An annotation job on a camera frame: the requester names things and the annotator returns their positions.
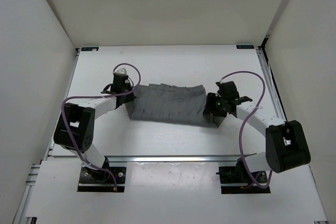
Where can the grey pleated skirt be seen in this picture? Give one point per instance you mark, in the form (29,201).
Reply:
(171,104)

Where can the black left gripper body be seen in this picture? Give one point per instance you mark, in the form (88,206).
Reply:
(129,97)

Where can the blue label left corner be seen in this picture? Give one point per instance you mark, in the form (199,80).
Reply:
(89,48)

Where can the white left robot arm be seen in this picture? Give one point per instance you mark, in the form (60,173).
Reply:
(75,128)

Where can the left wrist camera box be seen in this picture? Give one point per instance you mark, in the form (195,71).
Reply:
(121,71)

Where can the blue label right corner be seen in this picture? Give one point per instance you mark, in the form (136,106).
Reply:
(245,47)

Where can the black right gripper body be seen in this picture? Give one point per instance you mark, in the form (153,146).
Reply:
(218,107)

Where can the aluminium frame rail right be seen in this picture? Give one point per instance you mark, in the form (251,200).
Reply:
(273,87)

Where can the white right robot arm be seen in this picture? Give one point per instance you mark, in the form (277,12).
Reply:
(245,110)

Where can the blue label corner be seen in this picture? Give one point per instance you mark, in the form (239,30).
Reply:
(245,47)
(89,48)

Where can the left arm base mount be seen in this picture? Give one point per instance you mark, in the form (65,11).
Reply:
(97,181)

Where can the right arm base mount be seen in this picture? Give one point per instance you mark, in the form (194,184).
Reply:
(235,180)

